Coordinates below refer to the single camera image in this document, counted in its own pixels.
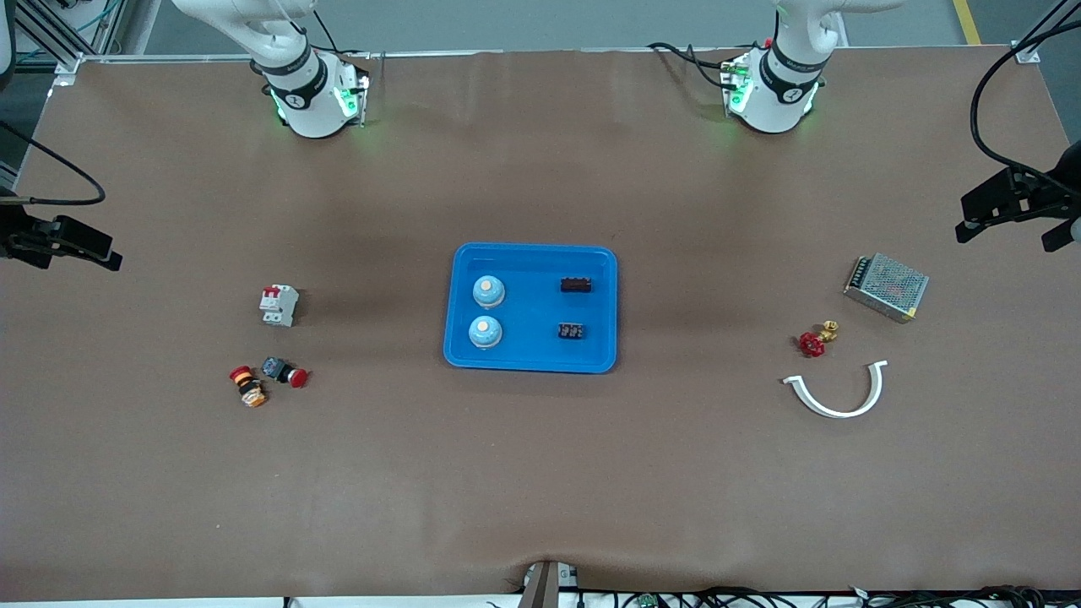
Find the metal mesh power supply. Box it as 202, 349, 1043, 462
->
843, 252, 931, 324

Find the white red circuit breaker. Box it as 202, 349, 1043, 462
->
258, 284, 300, 328

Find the orange red push button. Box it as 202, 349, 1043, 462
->
229, 365, 269, 409

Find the red emergency stop button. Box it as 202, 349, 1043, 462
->
260, 356, 310, 389

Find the white curved plastic clamp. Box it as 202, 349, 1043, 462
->
782, 361, 889, 420

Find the blue plastic tray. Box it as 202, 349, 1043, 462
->
443, 242, 619, 375

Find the brown table mat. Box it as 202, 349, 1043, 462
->
0, 46, 1081, 602

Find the red handled brass valve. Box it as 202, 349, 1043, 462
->
798, 320, 840, 358

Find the black right arm base cable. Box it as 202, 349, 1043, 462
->
311, 8, 372, 60

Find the black arm base cable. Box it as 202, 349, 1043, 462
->
311, 8, 372, 60
649, 41, 729, 92

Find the black left arm base cable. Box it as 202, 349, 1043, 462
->
649, 41, 729, 92

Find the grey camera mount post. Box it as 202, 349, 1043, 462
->
517, 559, 582, 608

